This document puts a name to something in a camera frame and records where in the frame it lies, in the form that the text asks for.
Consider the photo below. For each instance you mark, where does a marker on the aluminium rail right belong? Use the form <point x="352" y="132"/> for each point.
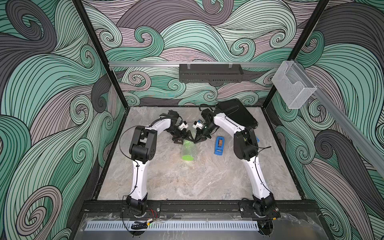
<point x="355" y="112"/>

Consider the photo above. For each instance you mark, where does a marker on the green plastic wine glass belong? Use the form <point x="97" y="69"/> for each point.
<point x="188" y="151"/>

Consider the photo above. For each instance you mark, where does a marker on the clear plastic wall bin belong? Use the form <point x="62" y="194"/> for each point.
<point x="294" y="84"/>

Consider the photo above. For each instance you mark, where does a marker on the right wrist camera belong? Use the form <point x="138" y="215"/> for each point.
<point x="198" y="124"/>

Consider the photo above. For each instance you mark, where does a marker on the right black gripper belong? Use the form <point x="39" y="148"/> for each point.
<point x="201" y="137"/>

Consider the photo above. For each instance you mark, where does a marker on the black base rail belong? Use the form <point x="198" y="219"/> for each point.
<point x="244" y="207"/>

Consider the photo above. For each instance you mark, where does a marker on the aluminium rail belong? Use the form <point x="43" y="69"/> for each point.
<point x="167" y="64"/>
<point x="355" y="112"/>

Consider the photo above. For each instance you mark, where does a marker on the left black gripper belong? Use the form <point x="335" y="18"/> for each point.
<point x="183" y="136"/>

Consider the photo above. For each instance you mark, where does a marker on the white slotted cable duct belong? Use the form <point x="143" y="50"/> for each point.
<point x="176" y="225"/>

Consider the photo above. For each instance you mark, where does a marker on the blue tape dispenser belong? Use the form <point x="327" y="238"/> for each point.
<point x="219" y="146"/>

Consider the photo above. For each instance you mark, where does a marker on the black flat case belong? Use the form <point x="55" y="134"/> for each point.
<point x="236" y="111"/>

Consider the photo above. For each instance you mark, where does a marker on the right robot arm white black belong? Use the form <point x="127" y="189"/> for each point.
<point x="246" y="148"/>

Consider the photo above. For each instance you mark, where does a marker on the aluminium rail back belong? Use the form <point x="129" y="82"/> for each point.
<point x="167" y="64"/>

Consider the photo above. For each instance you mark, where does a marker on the clear bubble wrap sheet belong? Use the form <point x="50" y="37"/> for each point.
<point x="196" y="146"/>

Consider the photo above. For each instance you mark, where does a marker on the black wall tray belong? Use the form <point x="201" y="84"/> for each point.
<point x="214" y="74"/>

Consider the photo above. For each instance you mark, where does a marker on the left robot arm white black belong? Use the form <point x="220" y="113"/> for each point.
<point x="143" y="148"/>

